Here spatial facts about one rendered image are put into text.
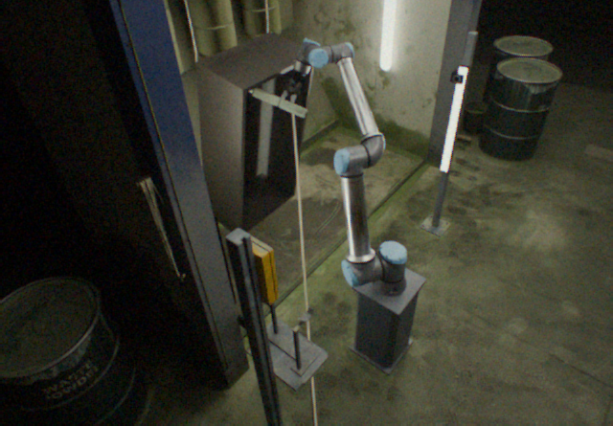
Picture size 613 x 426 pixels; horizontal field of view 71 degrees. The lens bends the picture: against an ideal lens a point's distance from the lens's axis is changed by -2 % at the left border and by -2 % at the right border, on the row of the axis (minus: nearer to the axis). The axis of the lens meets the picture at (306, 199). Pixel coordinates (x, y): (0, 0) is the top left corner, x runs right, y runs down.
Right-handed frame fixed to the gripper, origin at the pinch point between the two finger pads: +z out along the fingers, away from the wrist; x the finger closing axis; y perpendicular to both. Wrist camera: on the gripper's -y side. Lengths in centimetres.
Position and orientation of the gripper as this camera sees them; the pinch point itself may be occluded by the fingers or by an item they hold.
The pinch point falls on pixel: (284, 105)
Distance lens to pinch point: 243.3
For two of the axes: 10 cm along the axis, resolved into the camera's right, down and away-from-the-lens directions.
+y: 0.8, -3.8, 9.2
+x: -9.1, -4.0, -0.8
